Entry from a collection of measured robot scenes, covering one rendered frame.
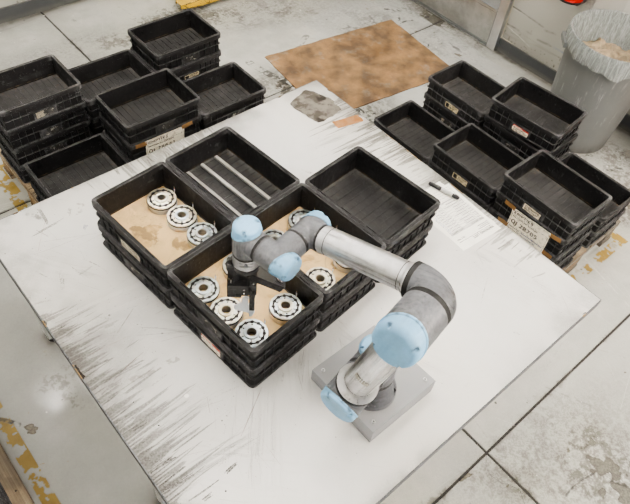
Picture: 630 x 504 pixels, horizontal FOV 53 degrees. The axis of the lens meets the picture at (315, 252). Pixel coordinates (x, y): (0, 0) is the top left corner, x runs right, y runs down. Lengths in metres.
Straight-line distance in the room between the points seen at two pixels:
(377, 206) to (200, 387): 0.91
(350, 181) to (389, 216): 0.22
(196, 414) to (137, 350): 0.30
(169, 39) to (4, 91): 0.90
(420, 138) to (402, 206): 1.25
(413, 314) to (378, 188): 1.12
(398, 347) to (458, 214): 1.30
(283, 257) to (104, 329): 0.82
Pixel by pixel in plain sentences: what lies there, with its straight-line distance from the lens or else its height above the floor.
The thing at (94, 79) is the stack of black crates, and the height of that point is 0.38.
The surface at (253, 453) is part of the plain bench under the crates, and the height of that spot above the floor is 0.70.
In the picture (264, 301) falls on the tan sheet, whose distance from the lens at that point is 2.03.
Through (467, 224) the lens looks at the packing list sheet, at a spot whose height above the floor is 0.70.
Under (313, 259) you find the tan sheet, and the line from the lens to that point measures 2.14.
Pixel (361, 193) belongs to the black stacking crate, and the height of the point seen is 0.83.
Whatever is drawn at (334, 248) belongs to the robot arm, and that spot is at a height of 1.30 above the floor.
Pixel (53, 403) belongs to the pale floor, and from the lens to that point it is 2.89.
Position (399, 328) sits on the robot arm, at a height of 1.40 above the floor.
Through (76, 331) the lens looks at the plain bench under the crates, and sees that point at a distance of 2.19.
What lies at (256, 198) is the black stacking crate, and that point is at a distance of 2.32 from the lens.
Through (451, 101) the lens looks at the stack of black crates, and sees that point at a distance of 3.62.
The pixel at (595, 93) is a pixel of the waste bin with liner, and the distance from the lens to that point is 4.01.
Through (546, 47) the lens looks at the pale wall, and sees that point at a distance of 4.79.
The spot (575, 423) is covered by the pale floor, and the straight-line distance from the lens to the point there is 3.07.
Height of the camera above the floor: 2.49
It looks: 50 degrees down
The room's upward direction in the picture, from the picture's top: 8 degrees clockwise
